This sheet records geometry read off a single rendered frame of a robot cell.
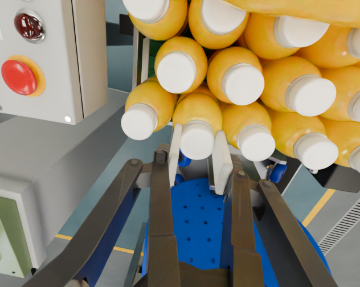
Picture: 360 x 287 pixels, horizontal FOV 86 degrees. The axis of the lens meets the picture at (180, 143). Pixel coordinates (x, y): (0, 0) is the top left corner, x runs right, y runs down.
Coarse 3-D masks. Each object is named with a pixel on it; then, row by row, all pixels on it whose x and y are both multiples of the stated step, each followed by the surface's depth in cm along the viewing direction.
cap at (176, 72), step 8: (168, 56) 19; (176, 56) 19; (184, 56) 19; (160, 64) 19; (168, 64) 19; (176, 64) 19; (184, 64) 19; (192, 64) 19; (160, 72) 19; (168, 72) 19; (176, 72) 19; (184, 72) 19; (192, 72) 19; (160, 80) 20; (168, 80) 20; (176, 80) 20; (184, 80) 20; (192, 80) 20; (168, 88) 20; (176, 88) 20; (184, 88) 20
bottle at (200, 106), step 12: (204, 84) 34; (180, 96) 31; (192, 96) 26; (204, 96) 26; (180, 108) 25; (192, 108) 23; (204, 108) 23; (216, 108) 24; (180, 120) 23; (192, 120) 22; (204, 120) 22; (216, 120) 23; (216, 132) 23
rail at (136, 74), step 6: (138, 36) 29; (138, 42) 30; (138, 48) 30; (138, 54) 31; (138, 60) 31; (138, 66) 32; (138, 72) 32; (132, 78) 32; (138, 78) 33; (132, 84) 32; (138, 84) 34
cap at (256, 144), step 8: (256, 128) 23; (248, 136) 22; (256, 136) 22; (264, 136) 22; (240, 144) 23; (248, 144) 22; (256, 144) 22; (264, 144) 22; (272, 144) 22; (248, 152) 23; (256, 152) 23; (264, 152) 23; (272, 152) 23; (256, 160) 23
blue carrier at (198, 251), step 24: (192, 192) 37; (192, 216) 32; (216, 216) 33; (192, 240) 28; (216, 240) 29; (312, 240) 32; (144, 264) 29; (192, 264) 25; (216, 264) 26; (264, 264) 27
